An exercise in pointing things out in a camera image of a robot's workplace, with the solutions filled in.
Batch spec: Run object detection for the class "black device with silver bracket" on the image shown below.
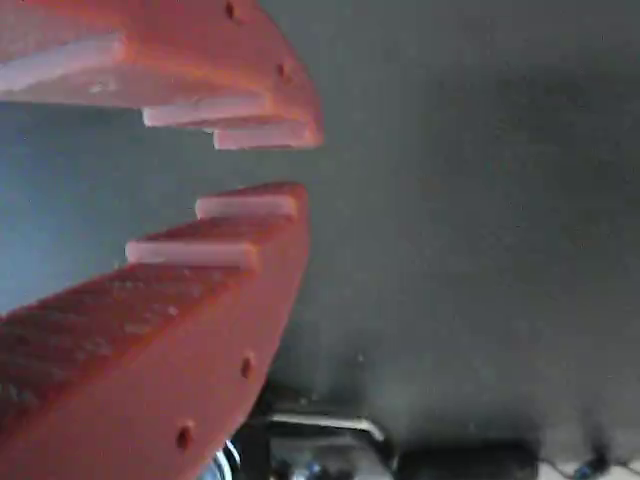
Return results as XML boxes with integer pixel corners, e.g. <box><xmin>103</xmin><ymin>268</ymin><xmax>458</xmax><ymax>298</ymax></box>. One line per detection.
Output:
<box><xmin>209</xmin><ymin>384</ymin><xmax>399</xmax><ymax>480</ymax></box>

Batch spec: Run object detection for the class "reddish brown gripper right finger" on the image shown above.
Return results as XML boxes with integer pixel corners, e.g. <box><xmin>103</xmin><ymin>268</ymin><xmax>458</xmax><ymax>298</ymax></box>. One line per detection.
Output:
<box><xmin>0</xmin><ymin>0</ymin><xmax>325</xmax><ymax>151</ymax></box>

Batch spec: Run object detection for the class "reddish brown gripper left finger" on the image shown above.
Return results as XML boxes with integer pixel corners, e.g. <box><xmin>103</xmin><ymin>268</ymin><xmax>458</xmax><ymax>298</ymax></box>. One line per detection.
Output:
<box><xmin>0</xmin><ymin>180</ymin><xmax>311</xmax><ymax>480</ymax></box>

